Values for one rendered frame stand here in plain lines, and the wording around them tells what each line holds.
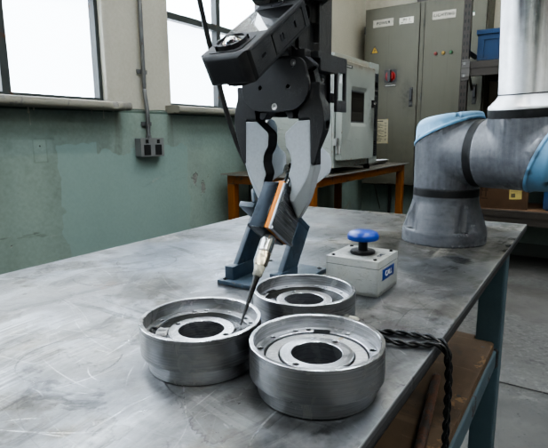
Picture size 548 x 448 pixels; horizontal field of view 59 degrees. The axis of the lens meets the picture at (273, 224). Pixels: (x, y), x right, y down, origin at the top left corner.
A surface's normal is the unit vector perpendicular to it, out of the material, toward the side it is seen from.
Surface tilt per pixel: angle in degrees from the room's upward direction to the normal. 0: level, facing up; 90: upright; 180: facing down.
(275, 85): 90
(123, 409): 0
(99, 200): 90
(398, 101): 90
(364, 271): 90
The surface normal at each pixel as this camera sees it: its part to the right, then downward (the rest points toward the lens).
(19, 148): 0.83, 0.09
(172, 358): -0.29, 0.18
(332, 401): 0.11, 0.18
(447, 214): -0.23, -0.13
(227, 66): -0.44, 0.66
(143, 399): -0.01, -0.98
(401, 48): -0.55, 0.15
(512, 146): -0.73, 0.20
